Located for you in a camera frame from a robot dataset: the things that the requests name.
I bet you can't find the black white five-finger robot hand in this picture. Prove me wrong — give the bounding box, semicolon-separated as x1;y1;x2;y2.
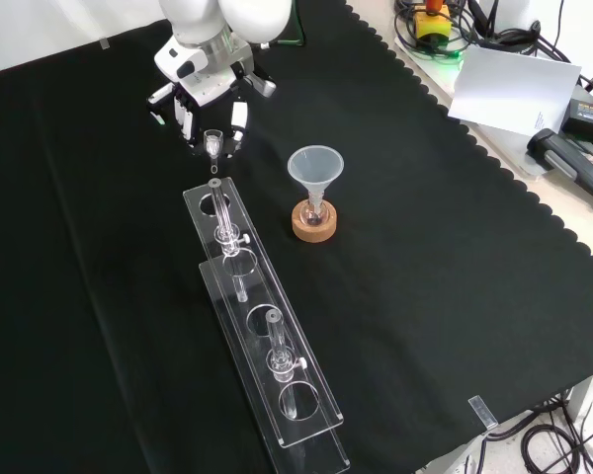
146;34;278;159

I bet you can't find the clear plastic funnel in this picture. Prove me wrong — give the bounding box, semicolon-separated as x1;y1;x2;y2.
287;145;345;208

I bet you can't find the clear acrylic funnel stand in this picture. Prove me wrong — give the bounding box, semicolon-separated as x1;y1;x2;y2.
182;176;351;474

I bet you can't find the small round-bottom glass flask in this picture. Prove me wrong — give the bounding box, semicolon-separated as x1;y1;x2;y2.
298;197;330;228

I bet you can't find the yellow stop button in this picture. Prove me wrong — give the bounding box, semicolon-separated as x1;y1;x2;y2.
412;0;451;43

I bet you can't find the black cloth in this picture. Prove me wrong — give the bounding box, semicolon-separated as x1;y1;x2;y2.
0;0;593;474

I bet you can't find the pale white board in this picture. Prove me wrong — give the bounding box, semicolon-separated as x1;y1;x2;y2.
447;45;583;137

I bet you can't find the black grey handheld device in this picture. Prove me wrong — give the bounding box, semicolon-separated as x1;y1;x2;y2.
526;127;593;208

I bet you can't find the black power adapter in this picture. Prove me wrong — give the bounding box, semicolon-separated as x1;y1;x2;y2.
560;96;593;147

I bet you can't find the clear plastic label strip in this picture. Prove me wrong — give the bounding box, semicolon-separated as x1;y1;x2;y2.
467;394;499;430

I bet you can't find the green cable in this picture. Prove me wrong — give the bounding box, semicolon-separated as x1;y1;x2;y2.
275;9;306;48

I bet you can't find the cork ring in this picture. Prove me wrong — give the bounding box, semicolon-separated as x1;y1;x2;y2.
291;199;338;243

